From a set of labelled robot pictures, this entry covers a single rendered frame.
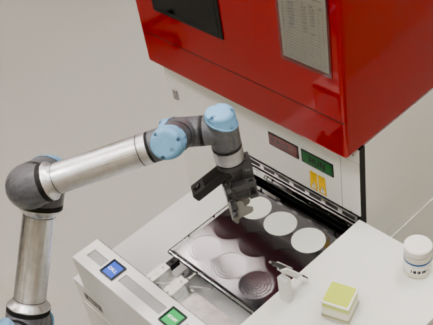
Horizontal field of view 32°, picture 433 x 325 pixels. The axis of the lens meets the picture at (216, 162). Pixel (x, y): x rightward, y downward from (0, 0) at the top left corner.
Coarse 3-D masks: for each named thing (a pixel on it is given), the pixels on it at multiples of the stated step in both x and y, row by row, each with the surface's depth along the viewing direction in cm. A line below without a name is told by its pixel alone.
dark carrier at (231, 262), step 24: (192, 240) 226; (216, 240) 225; (240, 240) 224; (264, 240) 222; (288, 240) 221; (192, 264) 220; (216, 264) 218; (240, 264) 216; (264, 264) 215; (288, 264) 214; (240, 288) 210; (264, 288) 209
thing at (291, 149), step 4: (272, 136) 224; (272, 140) 225; (276, 140) 223; (280, 140) 222; (276, 144) 225; (280, 144) 223; (284, 144) 221; (288, 144) 220; (280, 148) 224; (284, 148) 223; (288, 148) 221; (292, 148) 220; (288, 152) 222; (292, 152) 221; (296, 152) 219; (296, 156) 220
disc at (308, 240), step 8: (296, 232) 223; (304, 232) 222; (312, 232) 222; (320, 232) 221; (296, 240) 220; (304, 240) 220; (312, 240) 220; (320, 240) 219; (296, 248) 218; (304, 248) 218; (312, 248) 217; (320, 248) 217
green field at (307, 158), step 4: (304, 152) 216; (304, 156) 217; (308, 156) 216; (312, 156) 214; (304, 160) 218; (308, 160) 217; (312, 160) 215; (316, 160) 213; (320, 160) 212; (312, 164) 216; (316, 164) 215; (320, 164) 213; (324, 164) 212; (328, 164) 210; (320, 168) 214; (324, 168) 213; (328, 168) 212; (328, 172) 213
